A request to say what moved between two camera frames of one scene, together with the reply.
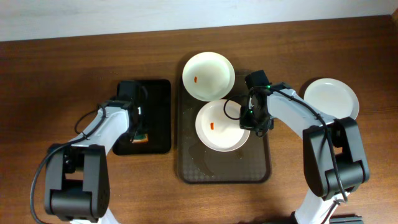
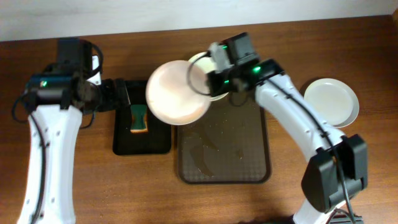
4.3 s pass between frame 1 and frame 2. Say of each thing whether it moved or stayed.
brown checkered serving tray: stayed
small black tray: stayed
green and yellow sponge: moved
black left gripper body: moved
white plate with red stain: moved
